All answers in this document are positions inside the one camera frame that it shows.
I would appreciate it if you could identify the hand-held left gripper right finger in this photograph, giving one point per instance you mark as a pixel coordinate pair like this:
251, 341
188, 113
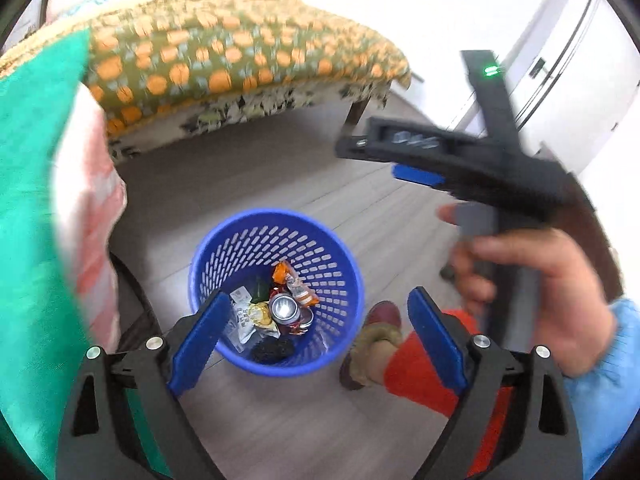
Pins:
435, 340

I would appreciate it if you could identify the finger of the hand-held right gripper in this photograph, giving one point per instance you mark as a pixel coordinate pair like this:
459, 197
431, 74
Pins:
380, 142
417, 174

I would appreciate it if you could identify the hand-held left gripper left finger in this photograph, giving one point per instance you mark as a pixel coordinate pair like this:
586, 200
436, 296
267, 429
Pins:
200, 340

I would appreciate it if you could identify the white yellow snack wrapper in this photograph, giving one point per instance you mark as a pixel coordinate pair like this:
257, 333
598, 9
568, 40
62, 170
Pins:
242, 315

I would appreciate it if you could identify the black foam mesh net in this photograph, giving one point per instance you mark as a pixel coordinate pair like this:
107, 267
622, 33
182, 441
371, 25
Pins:
272, 350

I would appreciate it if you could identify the dark green snack packet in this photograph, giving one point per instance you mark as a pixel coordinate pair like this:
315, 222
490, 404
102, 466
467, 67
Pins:
261, 289

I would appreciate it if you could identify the red crushed can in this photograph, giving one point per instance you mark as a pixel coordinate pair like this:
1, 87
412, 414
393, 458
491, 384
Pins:
292, 317

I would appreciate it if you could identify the orange snack packet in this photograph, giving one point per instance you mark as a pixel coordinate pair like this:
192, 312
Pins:
295, 282

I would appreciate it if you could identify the blue plastic wastebasket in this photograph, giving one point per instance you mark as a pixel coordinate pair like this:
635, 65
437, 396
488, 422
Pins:
325, 240

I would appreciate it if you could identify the person's right hand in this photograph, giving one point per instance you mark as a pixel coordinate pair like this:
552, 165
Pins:
575, 300

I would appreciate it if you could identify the person's orange trousers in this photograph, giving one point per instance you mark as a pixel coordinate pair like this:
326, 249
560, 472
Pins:
415, 375

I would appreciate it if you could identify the brown fur lined shoe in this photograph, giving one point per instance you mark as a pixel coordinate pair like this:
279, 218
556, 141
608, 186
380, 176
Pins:
375, 330

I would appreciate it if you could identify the dark table leg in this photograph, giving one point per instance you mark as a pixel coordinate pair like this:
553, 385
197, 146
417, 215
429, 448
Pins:
135, 300

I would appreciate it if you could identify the white wardrobe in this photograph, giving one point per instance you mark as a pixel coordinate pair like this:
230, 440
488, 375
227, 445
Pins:
550, 60

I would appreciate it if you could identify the orange print quilt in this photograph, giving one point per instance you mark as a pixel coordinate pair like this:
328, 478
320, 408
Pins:
225, 55

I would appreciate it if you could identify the orange checked cloth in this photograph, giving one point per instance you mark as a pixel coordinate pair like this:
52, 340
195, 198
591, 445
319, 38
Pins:
90, 185

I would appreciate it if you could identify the green patterned tablecloth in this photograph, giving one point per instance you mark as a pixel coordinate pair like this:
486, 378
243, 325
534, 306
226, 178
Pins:
30, 210

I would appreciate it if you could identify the yellow blanket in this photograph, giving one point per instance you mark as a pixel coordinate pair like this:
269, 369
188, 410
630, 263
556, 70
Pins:
40, 40

